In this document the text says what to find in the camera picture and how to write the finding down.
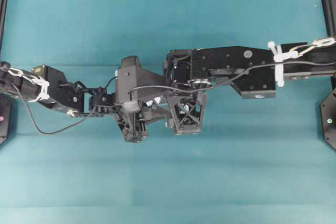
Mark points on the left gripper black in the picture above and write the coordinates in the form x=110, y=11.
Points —
x=101, y=103

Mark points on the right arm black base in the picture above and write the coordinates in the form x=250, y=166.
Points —
x=327, y=109

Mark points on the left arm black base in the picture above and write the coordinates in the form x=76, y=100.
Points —
x=6, y=108

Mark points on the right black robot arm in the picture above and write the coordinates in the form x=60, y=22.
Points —
x=199, y=68

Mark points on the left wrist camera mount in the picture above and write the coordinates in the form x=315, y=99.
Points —
x=136, y=89

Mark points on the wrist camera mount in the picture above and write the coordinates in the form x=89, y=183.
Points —
x=136, y=89
x=187, y=112

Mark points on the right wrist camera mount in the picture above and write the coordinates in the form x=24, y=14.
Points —
x=187, y=112

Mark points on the left black frame post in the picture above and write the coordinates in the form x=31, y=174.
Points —
x=3, y=7

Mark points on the black frame post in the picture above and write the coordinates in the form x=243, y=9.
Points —
x=329, y=16
x=3, y=7

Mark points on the right black frame post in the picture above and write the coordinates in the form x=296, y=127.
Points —
x=329, y=16

